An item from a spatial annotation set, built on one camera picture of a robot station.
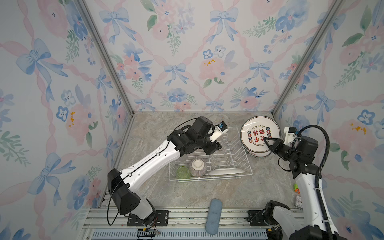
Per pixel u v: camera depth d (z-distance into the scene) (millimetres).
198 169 842
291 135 675
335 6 689
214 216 723
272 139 719
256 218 728
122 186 399
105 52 846
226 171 772
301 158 564
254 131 795
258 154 939
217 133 612
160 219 736
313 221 402
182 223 732
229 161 920
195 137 524
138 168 428
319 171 488
